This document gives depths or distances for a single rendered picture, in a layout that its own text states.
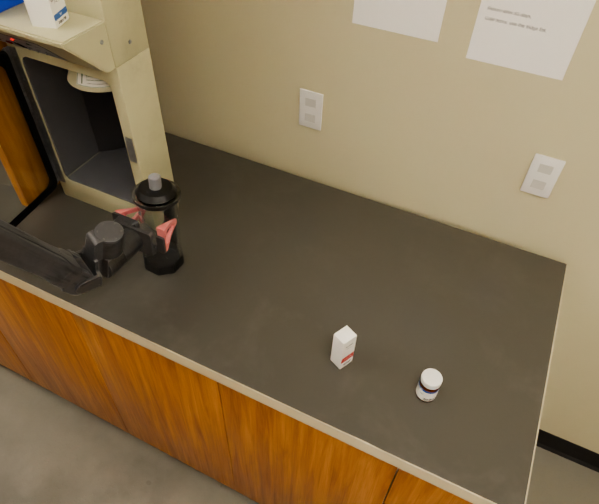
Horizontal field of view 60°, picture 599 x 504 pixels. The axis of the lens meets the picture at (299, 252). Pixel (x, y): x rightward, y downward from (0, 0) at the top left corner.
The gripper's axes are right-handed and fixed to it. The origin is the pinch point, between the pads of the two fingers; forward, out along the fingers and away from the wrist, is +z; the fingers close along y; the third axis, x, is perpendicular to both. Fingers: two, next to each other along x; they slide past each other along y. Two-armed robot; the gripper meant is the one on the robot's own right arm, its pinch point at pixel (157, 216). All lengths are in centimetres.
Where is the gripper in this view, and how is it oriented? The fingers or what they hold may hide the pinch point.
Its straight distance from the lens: 128.1
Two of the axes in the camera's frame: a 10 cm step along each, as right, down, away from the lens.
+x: -0.7, 7.2, 6.9
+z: 4.3, -6.0, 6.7
